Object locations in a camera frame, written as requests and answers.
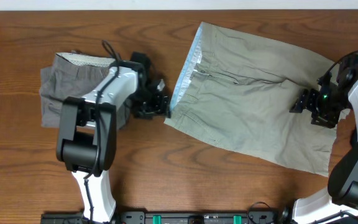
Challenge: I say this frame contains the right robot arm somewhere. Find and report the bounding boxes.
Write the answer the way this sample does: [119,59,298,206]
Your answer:
[284,51,358,223]

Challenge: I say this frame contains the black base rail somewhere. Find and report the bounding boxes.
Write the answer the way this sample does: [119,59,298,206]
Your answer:
[40,210,287,224]

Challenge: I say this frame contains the folded dark grey shorts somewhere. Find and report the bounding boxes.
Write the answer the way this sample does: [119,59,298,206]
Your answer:
[39,51,132,130]

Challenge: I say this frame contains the light khaki green pants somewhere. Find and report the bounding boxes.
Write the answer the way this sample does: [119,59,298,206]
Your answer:
[165,22,336,176]

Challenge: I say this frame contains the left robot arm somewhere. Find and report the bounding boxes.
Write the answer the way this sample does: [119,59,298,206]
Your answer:
[56,52,170,223]

